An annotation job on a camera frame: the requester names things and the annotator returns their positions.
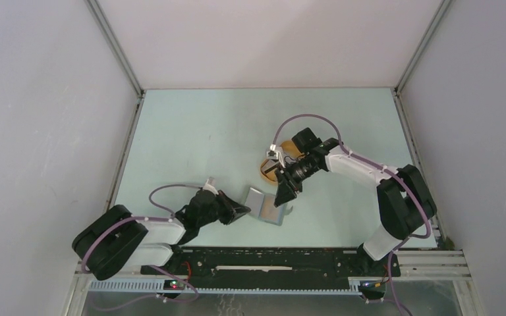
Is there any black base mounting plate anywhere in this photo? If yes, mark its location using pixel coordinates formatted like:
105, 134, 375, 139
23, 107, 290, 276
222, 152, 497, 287
162, 246, 401, 290

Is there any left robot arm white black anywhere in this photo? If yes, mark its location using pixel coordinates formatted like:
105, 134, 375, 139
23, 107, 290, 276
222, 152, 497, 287
72, 188, 251, 280

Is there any aluminium frame rail front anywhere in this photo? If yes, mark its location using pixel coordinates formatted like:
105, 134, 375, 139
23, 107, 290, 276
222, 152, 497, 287
86, 247, 470, 296

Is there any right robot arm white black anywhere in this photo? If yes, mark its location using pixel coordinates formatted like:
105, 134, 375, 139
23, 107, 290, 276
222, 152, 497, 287
274, 138, 437, 275

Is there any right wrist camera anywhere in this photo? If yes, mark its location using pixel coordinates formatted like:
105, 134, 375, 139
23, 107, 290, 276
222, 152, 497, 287
266, 144, 285, 166

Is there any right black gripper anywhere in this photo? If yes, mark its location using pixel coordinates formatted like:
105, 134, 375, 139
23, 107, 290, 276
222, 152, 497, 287
275, 156, 321, 207

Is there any orange oval tray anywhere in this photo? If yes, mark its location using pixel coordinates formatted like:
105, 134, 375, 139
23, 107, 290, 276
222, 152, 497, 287
260, 140, 304, 186

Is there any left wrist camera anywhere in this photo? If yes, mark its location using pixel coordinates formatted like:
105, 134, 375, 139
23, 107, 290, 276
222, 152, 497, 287
202, 177, 218, 196

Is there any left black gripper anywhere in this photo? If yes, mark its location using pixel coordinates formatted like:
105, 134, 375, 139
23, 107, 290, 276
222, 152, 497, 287
198, 189, 250, 227

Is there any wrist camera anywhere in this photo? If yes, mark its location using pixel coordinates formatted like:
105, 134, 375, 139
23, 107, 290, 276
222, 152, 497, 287
266, 144, 285, 166
202, 177, 218, 196

